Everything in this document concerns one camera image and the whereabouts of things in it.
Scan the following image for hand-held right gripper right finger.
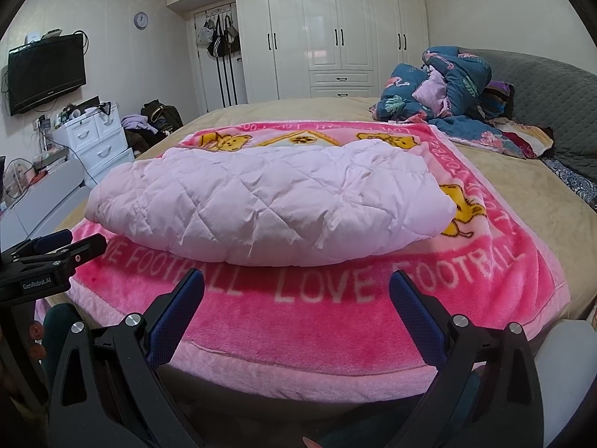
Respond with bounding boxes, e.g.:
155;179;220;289
387;270;544;448

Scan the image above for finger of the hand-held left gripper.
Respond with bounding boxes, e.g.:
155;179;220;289
13;229;74;258
9;234;108;270

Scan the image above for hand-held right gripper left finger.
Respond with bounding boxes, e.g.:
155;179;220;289
49;268;206;448

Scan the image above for pink quilted jacket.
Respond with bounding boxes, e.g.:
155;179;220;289
86;139;457;268

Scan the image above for purple clothes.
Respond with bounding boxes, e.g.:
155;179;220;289
121;113;160;134

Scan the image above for person's left hand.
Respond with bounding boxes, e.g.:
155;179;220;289
28;320;46;360

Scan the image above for person's clothing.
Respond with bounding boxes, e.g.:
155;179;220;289
42;303;482;448

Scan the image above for low white cabinet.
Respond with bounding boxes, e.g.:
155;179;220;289
0;156;92;244

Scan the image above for small electric fan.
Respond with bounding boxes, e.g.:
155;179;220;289
2;157;35;197

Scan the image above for pink printed blanket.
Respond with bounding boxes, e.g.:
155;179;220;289
35;119;572;405

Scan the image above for white drawer cabinet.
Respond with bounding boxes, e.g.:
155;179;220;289
51;100;134;183

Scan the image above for bed with beige sheet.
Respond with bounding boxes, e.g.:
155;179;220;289
56;96;597;328

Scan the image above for black television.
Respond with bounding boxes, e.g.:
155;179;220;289
6;32;88;117

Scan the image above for dark floral fabric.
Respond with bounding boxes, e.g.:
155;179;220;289
543;158;597;209

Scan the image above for cream and red cloth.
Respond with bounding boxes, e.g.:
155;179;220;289
487;119;555;160

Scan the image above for striped purple pillow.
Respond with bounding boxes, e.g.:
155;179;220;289
480;81;516;120

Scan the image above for blue floral quilt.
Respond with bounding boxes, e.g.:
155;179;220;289
370;46;519;156

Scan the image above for hanging bags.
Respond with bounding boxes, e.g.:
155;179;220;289
195;13;241;108

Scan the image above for grey quilted headboard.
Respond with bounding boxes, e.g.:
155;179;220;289
459;48;597;184

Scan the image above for white wardrobe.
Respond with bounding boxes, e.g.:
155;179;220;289
165;0;430;118

